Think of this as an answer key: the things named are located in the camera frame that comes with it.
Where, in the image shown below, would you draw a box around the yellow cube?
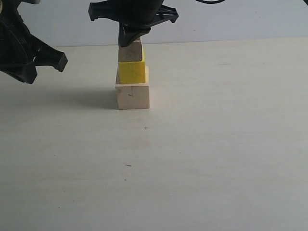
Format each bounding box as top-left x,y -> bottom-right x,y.
118,49 -> 149,84

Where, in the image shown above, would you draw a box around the large wooden cube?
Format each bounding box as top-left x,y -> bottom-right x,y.
115,66 -> 150,110

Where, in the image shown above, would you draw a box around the medium wooden cube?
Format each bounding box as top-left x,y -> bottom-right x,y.
118,39 -> 143,62

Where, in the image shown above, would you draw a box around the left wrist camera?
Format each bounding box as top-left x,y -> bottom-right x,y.
21,0 -> 40,4

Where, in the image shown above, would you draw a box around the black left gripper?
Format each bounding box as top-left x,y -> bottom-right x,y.
0,0 -> 68,84

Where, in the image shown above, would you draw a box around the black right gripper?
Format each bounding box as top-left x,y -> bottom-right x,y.
88,0 -> 179,47

